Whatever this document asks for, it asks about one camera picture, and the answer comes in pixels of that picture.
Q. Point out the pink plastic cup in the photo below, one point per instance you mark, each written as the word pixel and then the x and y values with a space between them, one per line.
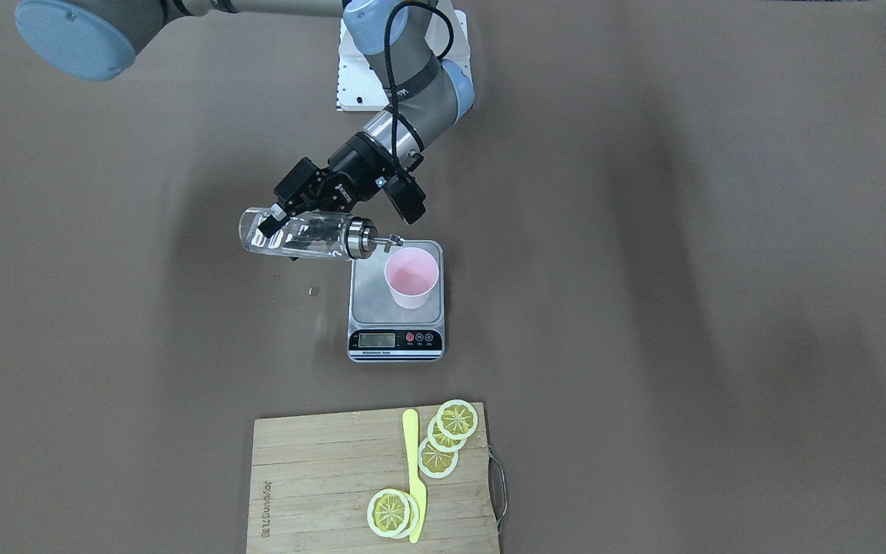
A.
pixel 411 274

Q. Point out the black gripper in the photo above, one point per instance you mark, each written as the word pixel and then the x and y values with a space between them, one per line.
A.
pixel 356 168

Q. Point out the yellow plastic knife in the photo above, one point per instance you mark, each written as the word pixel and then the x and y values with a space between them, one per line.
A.
pixel 416 487

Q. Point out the glass sauce bottle metal spout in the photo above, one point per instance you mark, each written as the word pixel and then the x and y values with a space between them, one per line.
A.
pixel 317 235

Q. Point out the digital kitchen scale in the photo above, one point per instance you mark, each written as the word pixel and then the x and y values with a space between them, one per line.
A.
pixel 380 330

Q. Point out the bamboo cutting board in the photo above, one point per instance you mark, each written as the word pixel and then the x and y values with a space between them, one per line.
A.
pixel 313 476

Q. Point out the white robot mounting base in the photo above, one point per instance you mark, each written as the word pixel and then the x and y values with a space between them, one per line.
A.
pixel 360 90

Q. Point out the lemon slice middle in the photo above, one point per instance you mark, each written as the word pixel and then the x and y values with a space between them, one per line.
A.
pixel 440 441

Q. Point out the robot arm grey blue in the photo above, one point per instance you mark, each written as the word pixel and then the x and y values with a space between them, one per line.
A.
pixel 404 43

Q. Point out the lemon slice behind front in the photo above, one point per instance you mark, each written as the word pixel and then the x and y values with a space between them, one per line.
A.
pixel 413 518

